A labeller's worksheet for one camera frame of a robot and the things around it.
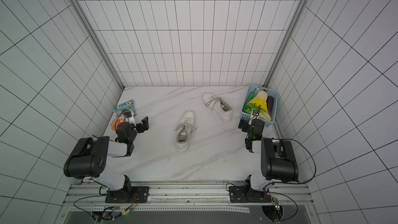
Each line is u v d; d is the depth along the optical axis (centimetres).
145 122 88
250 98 109
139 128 84
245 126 85
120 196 67
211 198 73
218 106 97
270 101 105
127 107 106
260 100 100
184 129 85
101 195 73
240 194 73
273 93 108
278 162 45
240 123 87
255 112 81
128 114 79
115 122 95
